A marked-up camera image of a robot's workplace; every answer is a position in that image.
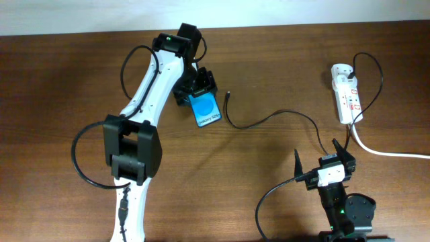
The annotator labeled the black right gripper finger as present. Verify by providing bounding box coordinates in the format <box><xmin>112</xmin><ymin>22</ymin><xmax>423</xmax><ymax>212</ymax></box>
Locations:
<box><xmin>294</xmin><ymin>149</ymin><xmax>304</xmax><ymax>177</ymax></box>
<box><xmin>332</xmin><ymin>138</ymin><xmax>355</xmax><ymax>161</ymax></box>

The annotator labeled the blue Galaxy smartphone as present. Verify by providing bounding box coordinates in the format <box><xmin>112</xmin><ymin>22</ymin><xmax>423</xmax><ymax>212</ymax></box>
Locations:
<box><xmin>189</xmin><ymin>92</ymin><xmax>222</xmax><ymax>128</ymax></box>

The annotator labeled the black USB charging cable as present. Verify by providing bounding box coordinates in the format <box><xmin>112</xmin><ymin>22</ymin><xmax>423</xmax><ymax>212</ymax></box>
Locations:
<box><xmin>223</xmin><ymin>52</ymin><xmax>384</xmax><ymax>156</ymax></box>

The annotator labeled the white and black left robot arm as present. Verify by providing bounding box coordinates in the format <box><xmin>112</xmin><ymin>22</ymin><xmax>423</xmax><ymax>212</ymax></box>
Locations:
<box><xmin>103</xmin><ymin>24</ymin><xmax>222</xmax><ymax>241</ymax></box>

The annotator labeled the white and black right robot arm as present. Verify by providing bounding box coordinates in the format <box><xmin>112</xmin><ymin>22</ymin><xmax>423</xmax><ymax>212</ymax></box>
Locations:
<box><xmin>294</xmin><ymin>139</ymin><xmax>376</xmax><ymax>241</ymax></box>

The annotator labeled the white USB charger adapter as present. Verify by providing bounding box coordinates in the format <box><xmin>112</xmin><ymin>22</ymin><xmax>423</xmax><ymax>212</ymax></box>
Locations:
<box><xmin>331</xmin><ymin>63</ymin><xmax>357</xmax><ymax>91</ymax></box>

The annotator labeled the white power strip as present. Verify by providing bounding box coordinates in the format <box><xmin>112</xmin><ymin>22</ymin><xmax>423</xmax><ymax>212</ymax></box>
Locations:
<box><xmin>334</xmin><ymin>88</ymin><xmax>363</xmax><ymax>124</ymax></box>

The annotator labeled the white power strip cord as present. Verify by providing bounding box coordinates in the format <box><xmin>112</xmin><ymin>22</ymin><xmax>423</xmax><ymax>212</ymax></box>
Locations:
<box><xmin>350</xmin><ymin>104</ymin><xmax>430</xmax><ymax>160</ymax></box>

